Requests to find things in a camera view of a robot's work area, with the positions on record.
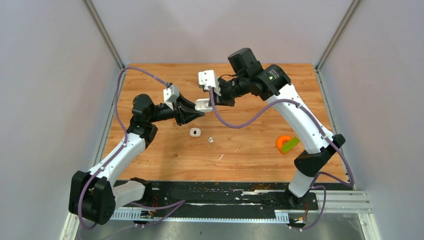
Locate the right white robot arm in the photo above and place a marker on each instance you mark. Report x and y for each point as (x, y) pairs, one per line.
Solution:
(275, 87)

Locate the white oval earbud case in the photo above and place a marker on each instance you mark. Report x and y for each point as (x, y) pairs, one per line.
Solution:
(203, 105)

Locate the white gold earbud case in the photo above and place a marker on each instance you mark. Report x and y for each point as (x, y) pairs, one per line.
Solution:
(195, 132)

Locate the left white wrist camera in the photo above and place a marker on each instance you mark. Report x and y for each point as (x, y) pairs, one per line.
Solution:
(170, 95)

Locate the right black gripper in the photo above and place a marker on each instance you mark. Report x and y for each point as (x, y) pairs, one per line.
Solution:
(222, 100)

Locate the orange ring toy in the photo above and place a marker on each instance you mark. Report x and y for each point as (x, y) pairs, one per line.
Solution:
(279, 142)

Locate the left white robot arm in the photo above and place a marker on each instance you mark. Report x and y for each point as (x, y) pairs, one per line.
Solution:
(93, 193)

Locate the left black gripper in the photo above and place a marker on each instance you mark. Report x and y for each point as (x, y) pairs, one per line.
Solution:
(185, 116)

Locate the green building block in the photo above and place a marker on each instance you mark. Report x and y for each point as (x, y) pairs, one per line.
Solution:
(288, 145)

